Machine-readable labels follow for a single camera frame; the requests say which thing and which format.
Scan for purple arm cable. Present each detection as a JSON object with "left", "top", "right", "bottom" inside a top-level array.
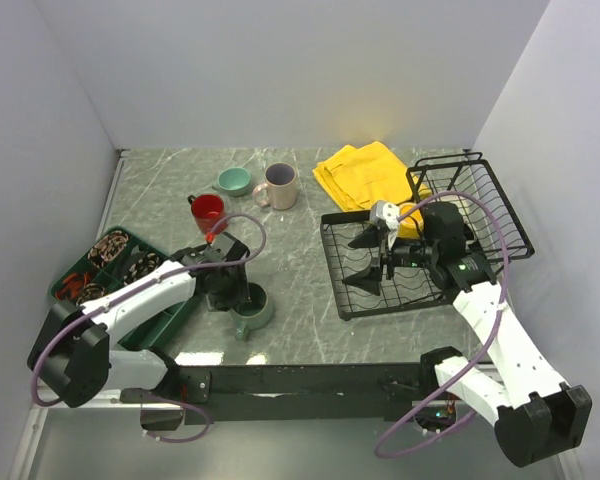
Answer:
[
  {"left": 373, "top": 191, "right": 510, "bottom": 459},
  {"left": 30, "top": 213, "right": 268, "bottom": 444}
]

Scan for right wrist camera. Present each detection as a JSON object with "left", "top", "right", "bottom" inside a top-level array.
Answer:
[{"left": 369, "top": 200, "right": 400, "bottom": 249}]

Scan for small teal cup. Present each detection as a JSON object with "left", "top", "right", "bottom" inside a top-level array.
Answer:
[{"left": 212, "top": 167, "right": 252, "bottom": 197}]

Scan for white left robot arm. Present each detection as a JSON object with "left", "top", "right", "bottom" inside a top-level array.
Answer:
[{"left": 27, "top": 233, "right": 250, "bottom": 408}]

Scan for black front base bar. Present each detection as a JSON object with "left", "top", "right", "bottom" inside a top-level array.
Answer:
[{"left": 119, "top": 363, "right": 481, "bottom": 432}]

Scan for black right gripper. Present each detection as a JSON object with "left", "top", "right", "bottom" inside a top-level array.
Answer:
[{"left": 342, "top": 223, "right": 438, "bottom": 295}]

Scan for green organizer tray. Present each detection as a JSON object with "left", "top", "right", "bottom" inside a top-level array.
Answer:
[{"left": 49, "top": 226, "right": 199, "bottom": 350}]

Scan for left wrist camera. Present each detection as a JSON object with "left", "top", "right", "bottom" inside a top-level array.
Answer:
[{"left": 205, "top": 232, "right": 232, "bottom": 252}]

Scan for cream black hair ties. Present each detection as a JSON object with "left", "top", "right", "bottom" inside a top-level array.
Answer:
[{"left": 123, "top": 252, "right": 164, "bottom": 284}]

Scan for black wire dish rack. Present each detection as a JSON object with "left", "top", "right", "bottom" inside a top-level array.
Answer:
[{"left": 321, "top": 152, "right": 534, "bottom": 321}]

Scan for red mug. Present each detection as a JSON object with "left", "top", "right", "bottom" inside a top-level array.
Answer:
[{"left": 187, "top": 194, "right": 228, "bottom": 234}]

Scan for pink black hair ties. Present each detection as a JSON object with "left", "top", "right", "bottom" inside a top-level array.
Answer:
[{"left": 87, "top": 233, "right": 130, "bottom": 267}]

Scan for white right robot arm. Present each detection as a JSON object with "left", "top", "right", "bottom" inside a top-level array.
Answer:
[{"left": 343, "top": 200, "right": 592, "bottom": 467}]

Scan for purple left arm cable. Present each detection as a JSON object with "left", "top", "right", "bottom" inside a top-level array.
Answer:
[{"left": 30, "top": 213, "right": 268, "bottom": 444}]

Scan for yellow cloth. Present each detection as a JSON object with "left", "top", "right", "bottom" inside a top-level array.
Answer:
[{"left": 313, "top": 141, "right": 414, "bottom": 212}]

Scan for brown black hair ties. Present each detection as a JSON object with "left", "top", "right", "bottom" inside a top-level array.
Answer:
[{"left": 75, "top": 282, "right": 106, "bottom": 306}]

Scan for pink mug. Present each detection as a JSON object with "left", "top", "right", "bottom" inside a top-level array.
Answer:
[{"left": 252, "top": 162, "right": 299, "bottom": 210}]

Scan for green glazed mug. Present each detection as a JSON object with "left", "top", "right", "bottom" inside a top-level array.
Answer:
[{"left": 229, "top": 282, "right": 273, "bottom": 341}]

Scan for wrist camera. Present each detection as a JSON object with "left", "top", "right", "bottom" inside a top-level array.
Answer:
[
  {"left": 369, "top": 200, "right": 400, "bottom": 249},
  {"left": 205, "top": 232, "right": 232, "bottom": 252}
]

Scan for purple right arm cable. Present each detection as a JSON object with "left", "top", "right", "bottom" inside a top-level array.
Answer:
[{"left": 373, "top": 191, "right": 510, "bottom": 459}]

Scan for orange hair ties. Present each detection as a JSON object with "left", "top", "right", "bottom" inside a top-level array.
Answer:
[{"left": 56, "top": 272, "right": 94, "bottom": 304}]

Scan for yellow mug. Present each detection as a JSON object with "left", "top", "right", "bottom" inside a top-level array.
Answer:
[{"left": 397, "top": 209, "right": 424, "bottom": 240}]

